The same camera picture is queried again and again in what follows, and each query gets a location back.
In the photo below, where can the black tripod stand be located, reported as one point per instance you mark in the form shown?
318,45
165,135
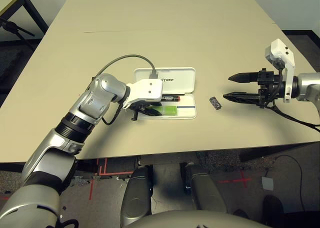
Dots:
11,26

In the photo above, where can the grey robot left leg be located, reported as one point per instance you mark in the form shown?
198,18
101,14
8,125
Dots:
137,193

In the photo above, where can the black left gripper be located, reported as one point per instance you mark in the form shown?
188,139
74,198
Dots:
143,105

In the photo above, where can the black rounded object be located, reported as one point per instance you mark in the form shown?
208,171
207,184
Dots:
273,204

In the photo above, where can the white plastic pencil case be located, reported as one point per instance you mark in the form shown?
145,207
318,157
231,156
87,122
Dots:
180,79

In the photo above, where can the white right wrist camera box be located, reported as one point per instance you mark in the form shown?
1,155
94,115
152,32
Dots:
278,50

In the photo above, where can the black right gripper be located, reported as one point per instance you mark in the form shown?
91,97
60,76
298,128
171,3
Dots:
271,85

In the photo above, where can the grey robot torso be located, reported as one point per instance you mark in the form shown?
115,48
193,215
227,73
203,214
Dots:
195,220

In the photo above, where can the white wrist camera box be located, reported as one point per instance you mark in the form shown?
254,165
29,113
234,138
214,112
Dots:
147,89
278,50

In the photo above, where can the small dark patterned eraser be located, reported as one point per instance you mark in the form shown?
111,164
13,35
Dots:
215,103

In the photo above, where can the green highlighter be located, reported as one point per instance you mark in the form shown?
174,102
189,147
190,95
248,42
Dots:
170,110

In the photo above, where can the grey square plate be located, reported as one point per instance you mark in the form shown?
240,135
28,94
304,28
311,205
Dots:
267,183

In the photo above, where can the grey robot right leg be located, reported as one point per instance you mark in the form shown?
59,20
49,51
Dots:
207,193

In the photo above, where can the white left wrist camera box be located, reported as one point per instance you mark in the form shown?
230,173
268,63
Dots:
147,89

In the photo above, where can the grey robot leg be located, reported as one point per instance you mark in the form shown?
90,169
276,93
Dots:
207,193
137,193

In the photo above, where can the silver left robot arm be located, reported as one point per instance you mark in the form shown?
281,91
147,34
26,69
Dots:
100,98

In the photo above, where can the red and black marker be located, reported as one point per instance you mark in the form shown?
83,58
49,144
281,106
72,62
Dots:
172,98

